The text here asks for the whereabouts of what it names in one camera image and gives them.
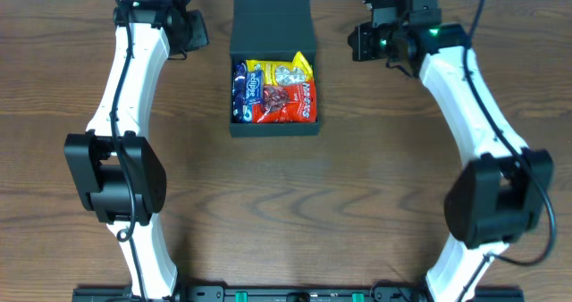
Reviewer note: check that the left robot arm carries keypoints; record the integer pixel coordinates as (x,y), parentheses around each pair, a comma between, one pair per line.
(115,170)

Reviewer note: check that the black open box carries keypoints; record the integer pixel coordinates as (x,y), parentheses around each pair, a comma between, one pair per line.
(272,30)

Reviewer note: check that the yellow Hacks candy bag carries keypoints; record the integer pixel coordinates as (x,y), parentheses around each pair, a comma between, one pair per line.
(279,73)

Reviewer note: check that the red Hacks candy bag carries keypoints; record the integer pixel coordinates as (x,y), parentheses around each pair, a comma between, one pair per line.
(283,104)

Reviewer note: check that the blue Eclipse mint box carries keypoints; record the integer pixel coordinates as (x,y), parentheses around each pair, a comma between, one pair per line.
(254,87)

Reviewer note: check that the purple Dairy Milk bar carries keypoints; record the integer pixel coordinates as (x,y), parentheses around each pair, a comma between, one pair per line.
(238,90)

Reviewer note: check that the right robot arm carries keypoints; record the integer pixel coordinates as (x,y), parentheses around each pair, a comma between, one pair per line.
(502,191)

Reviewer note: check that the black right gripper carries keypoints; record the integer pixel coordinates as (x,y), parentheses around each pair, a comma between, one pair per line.
(360,41)

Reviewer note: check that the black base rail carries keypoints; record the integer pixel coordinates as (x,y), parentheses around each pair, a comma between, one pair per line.
(220,294)

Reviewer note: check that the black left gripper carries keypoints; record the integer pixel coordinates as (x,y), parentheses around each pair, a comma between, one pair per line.
(197,30)

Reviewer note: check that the blue Oreo cookie pack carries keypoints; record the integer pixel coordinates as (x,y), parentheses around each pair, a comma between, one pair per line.
(243,113)

